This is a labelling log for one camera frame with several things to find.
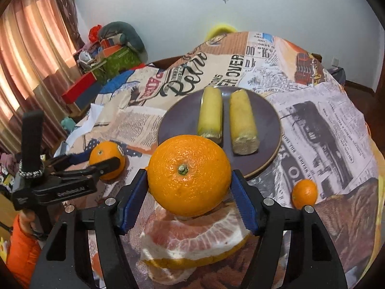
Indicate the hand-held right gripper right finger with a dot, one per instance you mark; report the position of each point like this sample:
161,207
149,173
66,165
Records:
244,206

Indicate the grey green plush toy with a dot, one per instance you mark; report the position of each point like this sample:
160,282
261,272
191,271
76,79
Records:
121,33

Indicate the yellow corn cob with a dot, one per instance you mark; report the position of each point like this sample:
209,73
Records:
243,120
210,111

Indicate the wall socket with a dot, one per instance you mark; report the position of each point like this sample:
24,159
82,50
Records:
335,61

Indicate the newspaper print tablecloth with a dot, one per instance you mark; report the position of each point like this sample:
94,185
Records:
315,120

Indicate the teal small toy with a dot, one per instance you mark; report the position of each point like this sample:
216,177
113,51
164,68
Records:
67,124

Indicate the small mandarin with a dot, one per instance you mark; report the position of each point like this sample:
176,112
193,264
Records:
304,193

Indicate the right yellow corn cob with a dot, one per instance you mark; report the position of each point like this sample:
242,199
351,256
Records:
243,120

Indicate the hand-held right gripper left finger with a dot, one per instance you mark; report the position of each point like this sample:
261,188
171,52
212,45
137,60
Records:
130,207

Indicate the dark purple plate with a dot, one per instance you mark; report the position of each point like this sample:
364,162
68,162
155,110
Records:
183,114

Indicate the red fabric flower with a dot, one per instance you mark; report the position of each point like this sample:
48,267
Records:
93,33

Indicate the peeled grapefruit half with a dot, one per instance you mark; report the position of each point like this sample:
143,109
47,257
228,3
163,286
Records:
192,240

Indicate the pink curtain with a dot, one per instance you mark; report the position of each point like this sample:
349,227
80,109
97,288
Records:
30,36

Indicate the yellow round object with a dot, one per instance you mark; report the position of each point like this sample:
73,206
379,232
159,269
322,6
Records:
219,30

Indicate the loose grapefruit segment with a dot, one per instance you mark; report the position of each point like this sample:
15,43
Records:
167,274

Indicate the left yellow corn cob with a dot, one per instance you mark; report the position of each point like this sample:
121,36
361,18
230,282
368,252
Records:
210,111

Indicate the medium orange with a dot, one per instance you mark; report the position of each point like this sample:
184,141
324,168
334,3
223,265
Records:
105,153

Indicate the floral cloth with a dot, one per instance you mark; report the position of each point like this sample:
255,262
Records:
7,168

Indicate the white paper sheet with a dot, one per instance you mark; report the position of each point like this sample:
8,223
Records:
85,122

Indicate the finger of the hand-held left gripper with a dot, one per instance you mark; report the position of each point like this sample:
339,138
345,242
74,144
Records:
79,159
105,165

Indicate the person's left forearm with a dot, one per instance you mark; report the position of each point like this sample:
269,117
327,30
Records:
22,250

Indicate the large orange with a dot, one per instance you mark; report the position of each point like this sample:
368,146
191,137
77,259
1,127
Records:
189,176

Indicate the red flat box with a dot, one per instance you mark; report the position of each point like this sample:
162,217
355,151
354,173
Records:
78,88

